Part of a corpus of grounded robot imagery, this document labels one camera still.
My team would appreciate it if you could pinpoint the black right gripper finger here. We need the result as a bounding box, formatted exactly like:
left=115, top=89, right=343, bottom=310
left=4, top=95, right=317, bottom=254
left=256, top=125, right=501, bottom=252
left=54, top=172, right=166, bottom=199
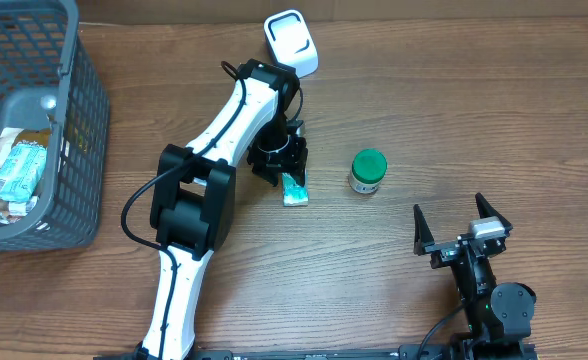
left=475, top=192, right=513, bottom=232
left=413, top=204, right=435, bottom=255

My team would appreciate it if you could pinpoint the teal Kleenex tissue pack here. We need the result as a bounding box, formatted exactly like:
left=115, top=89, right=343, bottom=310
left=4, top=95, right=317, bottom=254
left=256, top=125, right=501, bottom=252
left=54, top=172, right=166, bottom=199
left=281, top=173, right=309, bottom=207

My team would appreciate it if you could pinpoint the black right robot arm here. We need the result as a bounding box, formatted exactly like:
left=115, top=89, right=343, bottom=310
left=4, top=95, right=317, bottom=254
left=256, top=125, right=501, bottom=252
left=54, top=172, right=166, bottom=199
left=407, top=193, right=538, bottom=359

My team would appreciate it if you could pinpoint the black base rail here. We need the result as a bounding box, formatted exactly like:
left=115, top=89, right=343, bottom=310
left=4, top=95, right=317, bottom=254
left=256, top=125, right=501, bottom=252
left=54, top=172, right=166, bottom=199
left=93, top=345, right=540, bottom=360

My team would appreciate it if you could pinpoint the grey plastic mesh basket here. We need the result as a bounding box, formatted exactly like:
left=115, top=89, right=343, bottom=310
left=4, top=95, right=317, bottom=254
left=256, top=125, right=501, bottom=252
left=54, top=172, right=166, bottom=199
left=0, top=0, right=110, bottom=251

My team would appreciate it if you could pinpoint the green lid white jar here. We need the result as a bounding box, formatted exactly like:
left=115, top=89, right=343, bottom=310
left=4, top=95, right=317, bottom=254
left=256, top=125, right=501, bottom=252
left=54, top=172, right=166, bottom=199
left=348, top=148, right=387, bottom=194

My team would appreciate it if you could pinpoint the brown snack packet in basket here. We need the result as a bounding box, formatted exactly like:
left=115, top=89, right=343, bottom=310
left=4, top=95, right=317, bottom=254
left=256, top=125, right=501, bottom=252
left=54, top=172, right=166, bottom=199
left=0, top=127, right=52, bottom=168

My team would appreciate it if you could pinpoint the teal tissue pack in basket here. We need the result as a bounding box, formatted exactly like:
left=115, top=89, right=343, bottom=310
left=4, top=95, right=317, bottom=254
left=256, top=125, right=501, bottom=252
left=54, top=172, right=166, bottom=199
left=0, top=143, right=47, bottom=202

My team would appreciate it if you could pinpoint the white barcode scanner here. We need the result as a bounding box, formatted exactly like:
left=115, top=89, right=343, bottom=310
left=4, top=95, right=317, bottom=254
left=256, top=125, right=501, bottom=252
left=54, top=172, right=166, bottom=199
left=263, top=9, right=319, bottom=78

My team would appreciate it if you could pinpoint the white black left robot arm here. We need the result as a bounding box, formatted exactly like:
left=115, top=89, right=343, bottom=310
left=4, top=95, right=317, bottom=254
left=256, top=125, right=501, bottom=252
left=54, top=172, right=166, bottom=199
left=132, top=59, right=308, bottom=359

